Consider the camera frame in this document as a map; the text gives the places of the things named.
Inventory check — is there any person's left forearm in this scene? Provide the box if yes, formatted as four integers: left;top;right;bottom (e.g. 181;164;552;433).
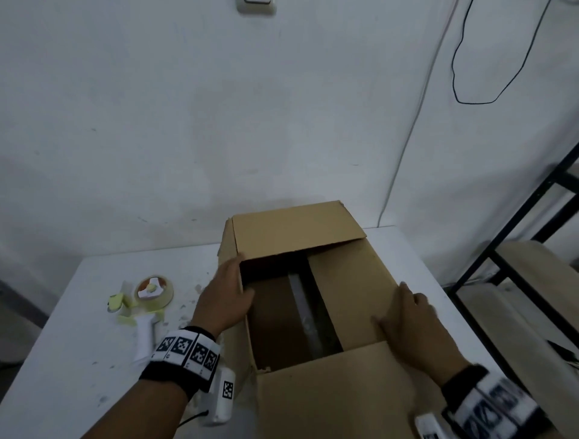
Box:
81;379;189;439

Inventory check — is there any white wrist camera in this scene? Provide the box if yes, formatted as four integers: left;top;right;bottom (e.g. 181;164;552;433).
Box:
414;414;453;439
198;367;237;427

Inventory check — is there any yellow white tape dispenser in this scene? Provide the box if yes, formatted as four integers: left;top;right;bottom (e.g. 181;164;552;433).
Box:
106;274;175;362

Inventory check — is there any black wall cable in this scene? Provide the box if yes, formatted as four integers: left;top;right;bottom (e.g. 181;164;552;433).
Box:
451;0;552;106

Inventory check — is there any person's right hand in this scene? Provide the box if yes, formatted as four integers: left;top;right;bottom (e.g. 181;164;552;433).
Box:
372;281;471;388

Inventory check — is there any white wall switch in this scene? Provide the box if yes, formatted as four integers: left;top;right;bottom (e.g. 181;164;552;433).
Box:
235;0;277;14

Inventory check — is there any black camera cable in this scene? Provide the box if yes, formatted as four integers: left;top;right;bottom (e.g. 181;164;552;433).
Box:
176;409;210;429

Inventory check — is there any black metal shelf rack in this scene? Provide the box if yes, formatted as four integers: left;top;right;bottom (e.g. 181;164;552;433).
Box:
445;142;579;408

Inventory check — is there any beige shelf board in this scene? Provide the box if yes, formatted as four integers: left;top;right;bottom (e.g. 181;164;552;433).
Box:
497;242;579;299
457;280;579;394

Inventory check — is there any brown cardboard box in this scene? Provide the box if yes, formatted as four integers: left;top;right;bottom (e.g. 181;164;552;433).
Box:
217;200;458;439

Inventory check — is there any person's left hand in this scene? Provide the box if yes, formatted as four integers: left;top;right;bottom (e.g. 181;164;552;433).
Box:
189;253;256;339

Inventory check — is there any clear tape roll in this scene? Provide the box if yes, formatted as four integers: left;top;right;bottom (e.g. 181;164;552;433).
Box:
132;274;175;313

